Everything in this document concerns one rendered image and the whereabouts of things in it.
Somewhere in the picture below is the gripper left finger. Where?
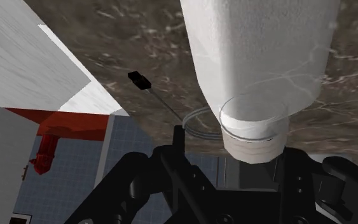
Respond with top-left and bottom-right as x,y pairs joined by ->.
63,125 -> 221,224

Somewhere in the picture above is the white cabinet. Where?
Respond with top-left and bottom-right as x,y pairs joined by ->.
0,0 -> 130,117

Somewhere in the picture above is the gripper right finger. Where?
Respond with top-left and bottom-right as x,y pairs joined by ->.
277,146 -> 358,224

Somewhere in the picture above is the white bottle with beige cap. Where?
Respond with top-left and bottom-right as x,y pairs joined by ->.
179,0 -> 342,165

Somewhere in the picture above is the red table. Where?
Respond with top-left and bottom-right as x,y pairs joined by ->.
4,107 -> 111,176

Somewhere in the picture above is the black-handled wire loop tool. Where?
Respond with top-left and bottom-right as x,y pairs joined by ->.
127,70 -> 226,141

